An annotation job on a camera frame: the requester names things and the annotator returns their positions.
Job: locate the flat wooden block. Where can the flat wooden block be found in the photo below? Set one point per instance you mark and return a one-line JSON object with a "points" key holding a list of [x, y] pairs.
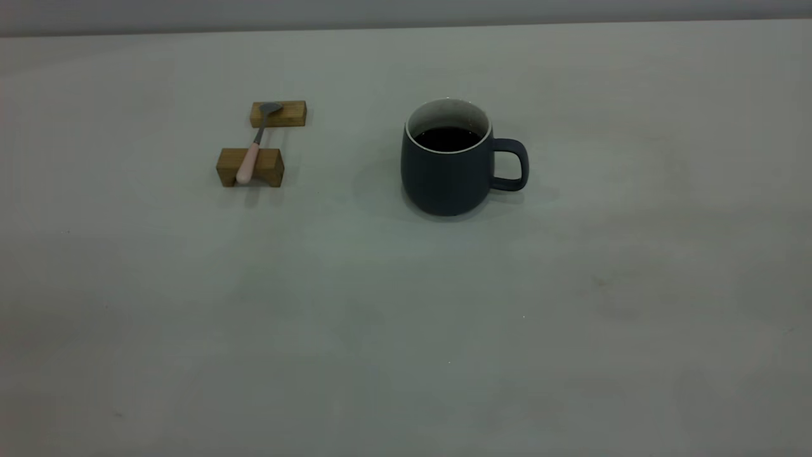
{"points": [[293, 115]]}

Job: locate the arched wooden block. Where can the arched wooden block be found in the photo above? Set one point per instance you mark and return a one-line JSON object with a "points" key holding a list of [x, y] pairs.
{"points": [[271, 166]]}

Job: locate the dark grey ceramic mug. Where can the dark grey ceramic mug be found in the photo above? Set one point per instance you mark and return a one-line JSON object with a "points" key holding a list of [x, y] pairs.
{"points": [[444, 184]]}

